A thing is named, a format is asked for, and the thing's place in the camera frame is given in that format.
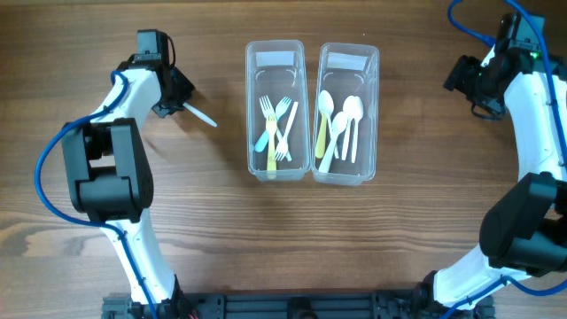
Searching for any white fork long handle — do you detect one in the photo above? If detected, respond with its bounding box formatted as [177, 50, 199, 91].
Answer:
[183, 103, 218, 128]

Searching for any white plastic fork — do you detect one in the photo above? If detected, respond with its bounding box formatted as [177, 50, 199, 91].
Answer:
[261, 105, 291, 160]

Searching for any yellow plastic fork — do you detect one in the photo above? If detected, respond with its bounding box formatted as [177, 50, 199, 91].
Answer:
[266, 114, 277, 179]

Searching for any light blue plastic fork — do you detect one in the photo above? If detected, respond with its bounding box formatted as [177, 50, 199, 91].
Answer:
[254, 96, 291, 152]

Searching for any cream plastic fork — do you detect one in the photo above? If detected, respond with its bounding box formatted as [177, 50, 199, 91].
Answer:
[275, 102, 299, 161]

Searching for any white plastic spoon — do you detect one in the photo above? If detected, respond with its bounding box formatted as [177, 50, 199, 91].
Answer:
[351, 96, 364, 163]
[318, 112, 346, 173]
[341, 96, 355, 160]
[317, 90, 334, 131]

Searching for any yellow plastic spoon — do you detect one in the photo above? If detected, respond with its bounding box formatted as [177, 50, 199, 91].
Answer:
[315, 113, 327, 159]

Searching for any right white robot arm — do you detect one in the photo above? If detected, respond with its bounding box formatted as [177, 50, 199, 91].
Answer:
[414, 37, 566, 318]

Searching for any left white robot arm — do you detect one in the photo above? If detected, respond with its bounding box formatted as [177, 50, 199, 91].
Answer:
[61, 51, 193, 318]

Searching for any left clear plastic container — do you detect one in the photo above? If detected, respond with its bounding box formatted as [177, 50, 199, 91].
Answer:
[245, 40, 311, 182]

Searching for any clear plastic container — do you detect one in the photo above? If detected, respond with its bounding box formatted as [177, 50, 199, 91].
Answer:
[312, 43, 380, 185]
[245, 40, 311, 182]

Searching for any right clear plastic container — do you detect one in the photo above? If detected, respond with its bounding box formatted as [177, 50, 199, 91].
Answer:
[312, 43, 380, 185]

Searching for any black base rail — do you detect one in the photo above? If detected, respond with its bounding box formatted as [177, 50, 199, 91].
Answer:
[101, 290, 495, 319]

